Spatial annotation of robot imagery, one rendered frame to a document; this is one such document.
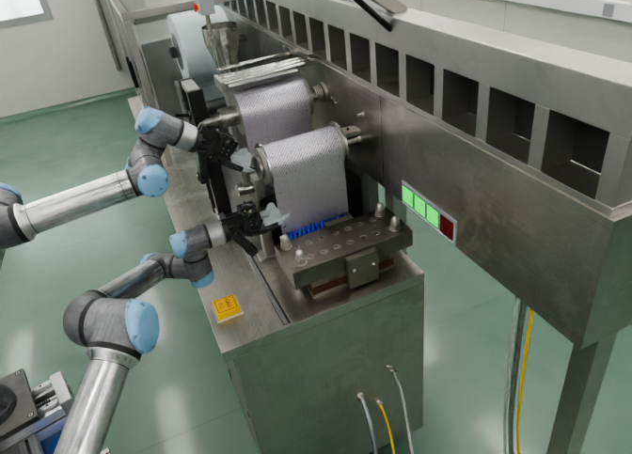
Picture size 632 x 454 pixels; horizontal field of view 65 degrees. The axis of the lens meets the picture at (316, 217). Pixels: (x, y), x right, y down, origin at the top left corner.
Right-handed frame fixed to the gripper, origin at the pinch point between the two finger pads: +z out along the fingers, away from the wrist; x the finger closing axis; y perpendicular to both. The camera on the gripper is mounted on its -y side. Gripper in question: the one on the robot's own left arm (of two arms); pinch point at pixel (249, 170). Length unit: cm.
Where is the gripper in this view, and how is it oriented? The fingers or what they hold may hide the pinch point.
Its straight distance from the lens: 154.9
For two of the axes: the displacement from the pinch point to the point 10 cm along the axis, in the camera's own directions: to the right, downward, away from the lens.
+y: 4.9, -8.4, -2.4
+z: 7.7, 2.9, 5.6
